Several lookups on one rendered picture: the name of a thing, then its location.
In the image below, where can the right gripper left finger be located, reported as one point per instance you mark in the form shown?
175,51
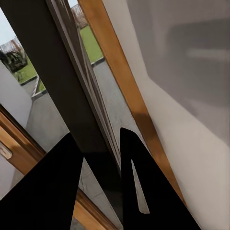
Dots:
45,198

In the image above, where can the poster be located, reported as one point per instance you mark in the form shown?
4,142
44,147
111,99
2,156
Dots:
50,37

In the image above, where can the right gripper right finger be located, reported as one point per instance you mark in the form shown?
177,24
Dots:
167,211

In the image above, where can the door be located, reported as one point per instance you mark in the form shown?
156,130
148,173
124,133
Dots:
31,125

